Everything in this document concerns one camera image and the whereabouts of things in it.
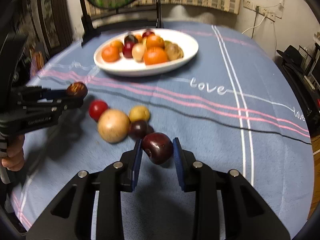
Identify dark brown passion fruit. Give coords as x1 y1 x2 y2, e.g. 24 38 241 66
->
66 82 88 98

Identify dark red plum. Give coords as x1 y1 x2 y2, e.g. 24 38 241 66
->
142 132 174 165
142 30 155 38

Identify orange fruit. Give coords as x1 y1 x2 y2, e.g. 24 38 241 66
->
146 35 165 49
109 40 124 53

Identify person's left hand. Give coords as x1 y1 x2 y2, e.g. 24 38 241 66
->
1 135 25 172

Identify red tomato on cloth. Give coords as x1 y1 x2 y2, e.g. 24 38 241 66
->
88 100 108 122

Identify large tan round fruit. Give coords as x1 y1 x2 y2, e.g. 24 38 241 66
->
97 109 130 144

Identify large orange at left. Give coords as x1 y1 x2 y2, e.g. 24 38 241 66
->
101 46 120 63

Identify white oval plate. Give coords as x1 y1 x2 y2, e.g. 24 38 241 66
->
93 29 199 77

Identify small yellow fruit on cloth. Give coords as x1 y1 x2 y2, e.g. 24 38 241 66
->
129 105 150 122

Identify small dark plum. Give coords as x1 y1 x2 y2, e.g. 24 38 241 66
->
129 120 148 140

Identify red plum on plate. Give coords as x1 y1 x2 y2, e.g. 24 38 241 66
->
122 41 135 59

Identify dark framed picture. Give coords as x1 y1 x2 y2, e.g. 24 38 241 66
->
37 0 73 57

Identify pale potato-like fruit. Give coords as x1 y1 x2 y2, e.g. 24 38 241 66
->
131 43 146 62

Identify black wooden chair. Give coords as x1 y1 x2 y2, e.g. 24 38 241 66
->
80 0 163 45

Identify large orange mandarin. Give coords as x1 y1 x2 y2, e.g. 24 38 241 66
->
143 47 168 65

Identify small orange tomato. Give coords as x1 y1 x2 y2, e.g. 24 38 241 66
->
135 34 143 43

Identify blue striped tablecloth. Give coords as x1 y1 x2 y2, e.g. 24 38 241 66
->
10 22 313 237

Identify green-yellow round fruit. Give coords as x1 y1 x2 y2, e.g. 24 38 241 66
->
164 41 172 47

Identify brown kiwi-like fruit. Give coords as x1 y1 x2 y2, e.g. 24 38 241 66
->
165 43 184 61

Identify white cable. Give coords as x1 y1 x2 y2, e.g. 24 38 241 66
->
241 15 267 36

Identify wall power strip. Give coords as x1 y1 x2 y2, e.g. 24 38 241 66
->
243 0 284 22

